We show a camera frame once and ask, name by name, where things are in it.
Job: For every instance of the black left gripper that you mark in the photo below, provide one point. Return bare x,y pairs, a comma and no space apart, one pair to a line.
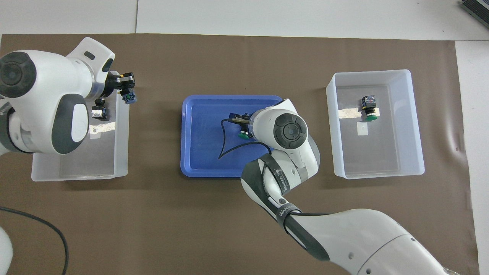
112,83

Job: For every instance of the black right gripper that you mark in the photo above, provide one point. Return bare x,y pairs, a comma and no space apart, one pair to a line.
243,121

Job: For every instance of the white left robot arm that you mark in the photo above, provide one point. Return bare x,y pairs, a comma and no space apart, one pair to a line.
46,76

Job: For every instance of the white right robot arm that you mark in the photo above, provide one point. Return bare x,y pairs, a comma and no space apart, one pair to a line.
363,236

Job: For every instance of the blue plastic tray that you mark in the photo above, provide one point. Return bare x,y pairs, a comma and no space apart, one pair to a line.
202,149

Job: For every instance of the white paper sticker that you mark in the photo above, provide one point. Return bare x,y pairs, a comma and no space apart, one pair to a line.
95,134
362,128

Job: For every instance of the translucent white plastic box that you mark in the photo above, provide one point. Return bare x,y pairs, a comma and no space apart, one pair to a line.
95,160
382,152

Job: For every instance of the brown paper table mat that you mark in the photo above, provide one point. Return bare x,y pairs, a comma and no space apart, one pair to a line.
172,229

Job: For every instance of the dark grey ribbed device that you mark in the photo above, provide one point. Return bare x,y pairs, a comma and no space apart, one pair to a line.
475,7

